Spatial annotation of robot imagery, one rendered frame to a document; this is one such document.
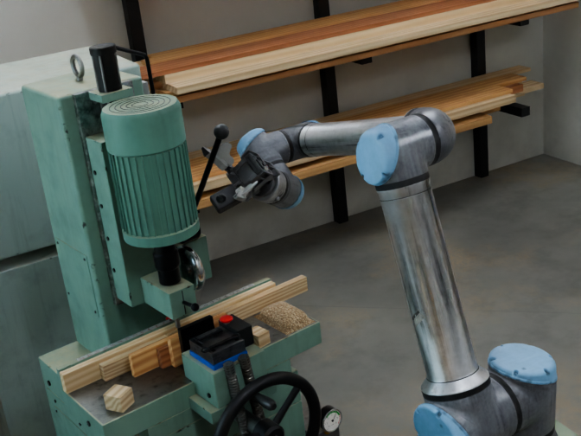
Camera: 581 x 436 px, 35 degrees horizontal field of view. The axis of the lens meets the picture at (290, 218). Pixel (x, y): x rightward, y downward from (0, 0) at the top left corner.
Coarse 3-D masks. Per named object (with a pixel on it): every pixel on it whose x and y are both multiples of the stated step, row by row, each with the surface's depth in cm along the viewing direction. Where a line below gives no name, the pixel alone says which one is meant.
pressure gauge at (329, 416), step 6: (324, 408) 232; (330, 408) 232; (324, 414) 231; (330, 414) 232; (336, 414) 233; (324, 420) 231; (330, 420) 232; (336, 420) 234; (324, 426) 231; (330, 426) 233; (336, 426) 234; (324, 432) 236; (330, 432) 233
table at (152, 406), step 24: (288, 336) 225; (312, 336) 230; (96, 384) 214; (120, 384) 213; (144, 384) 212; (168, 384) 211; (192, 384) 211; (72, 408) 212; (96, 408) 205; (144, 408) 204; (168, 408) 208; (192, 408) 211; (216, 408) 205; (96, 432) 203; (120, 432) 202
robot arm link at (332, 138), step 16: (416, 112) 198; (432, 112) 197; (288, 128) 246; (304, 128) 243; (320, 128) 236; (336, 128) 230; (352, 128) 224; (368, 128) 218; (448, 128) 196; (304, 144) 241; (320, 144) 235; (336, 144) 229; (352, 144) 224; (448, 144) 196
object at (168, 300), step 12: (144, 276) 225; (156, 276) 224; (144, 288) 225; (156, 288) 219; (168, 288) 218; (180, 288) 217; (192, 288) 218; (144, 300) 227; (156, 300) 221; (168, 300) 216; (180, 300) 217; (192, 300) 219; (168, 312) 218; (180, 312) 218
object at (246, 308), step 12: (300, 276) 246; (276, 288) 241; (288, 288) 242; (300, 288) 245; (252, 300) 236; (264, 300) 238; (276, 300) 241; (216, 312) 232; (228, 312) 232; (240, 312) 234; (252, 312) 237; (108, 360) 216; (120, 360) 216; (108, 372) 215; (120, 372) 217
